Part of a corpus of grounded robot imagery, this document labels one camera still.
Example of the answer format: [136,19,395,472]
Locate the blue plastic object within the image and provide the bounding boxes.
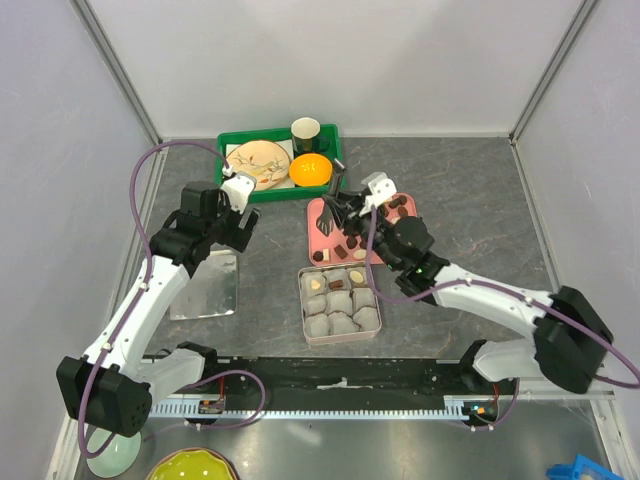
[546,454,623,480]

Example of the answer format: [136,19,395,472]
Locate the light blue cable duct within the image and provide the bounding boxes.
[149,397,488,421]

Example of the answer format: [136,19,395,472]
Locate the white oval chocolate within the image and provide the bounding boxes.
[349,270,364,283]

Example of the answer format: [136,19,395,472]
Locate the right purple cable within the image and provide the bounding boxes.
[364,204,640,431]

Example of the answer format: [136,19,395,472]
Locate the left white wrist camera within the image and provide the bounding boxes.
[221,172,256,214]

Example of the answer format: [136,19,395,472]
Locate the dark green mug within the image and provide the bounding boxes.
[290,117,331,156]

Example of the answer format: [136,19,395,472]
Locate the silver tin lid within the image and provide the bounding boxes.
[168,250,239,321]

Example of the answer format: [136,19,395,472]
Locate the metal serving tongs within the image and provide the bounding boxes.
[316,158,346,237]

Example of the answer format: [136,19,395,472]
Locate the purple cable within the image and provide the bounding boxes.
[77,141,234,459]
[364,204,640,431]

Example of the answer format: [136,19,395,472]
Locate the pale green bowl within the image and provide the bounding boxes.
[87,433,141,478]

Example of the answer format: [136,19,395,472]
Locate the beige floral plate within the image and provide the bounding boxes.
[225,140,291,191]

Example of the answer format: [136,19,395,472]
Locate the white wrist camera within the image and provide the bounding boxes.
[221,172,256,214]
[361,172,397,213]

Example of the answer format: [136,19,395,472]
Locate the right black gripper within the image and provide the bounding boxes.
[323,189,400,272]

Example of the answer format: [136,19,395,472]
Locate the pink plastic tray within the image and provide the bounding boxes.
[307,193,417,267]

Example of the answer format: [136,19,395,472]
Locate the orange bowl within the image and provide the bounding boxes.
[289,153,333,187]

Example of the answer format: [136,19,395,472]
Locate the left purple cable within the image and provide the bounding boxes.
[77,141,234,459]

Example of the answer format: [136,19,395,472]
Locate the pink chocolate tin box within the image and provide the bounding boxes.
[297,262,382,346]

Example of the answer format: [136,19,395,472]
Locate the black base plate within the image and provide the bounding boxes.
[180,357,515,412]

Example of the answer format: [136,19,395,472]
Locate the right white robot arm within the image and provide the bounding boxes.
[330,191,613,394]

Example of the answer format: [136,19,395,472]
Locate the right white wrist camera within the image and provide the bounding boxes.
[361,172,397,213]

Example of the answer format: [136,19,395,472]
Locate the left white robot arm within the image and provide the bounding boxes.
[56,174,260,438]

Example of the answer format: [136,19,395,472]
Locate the yellow bowl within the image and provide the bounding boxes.
[147,448,239,480]

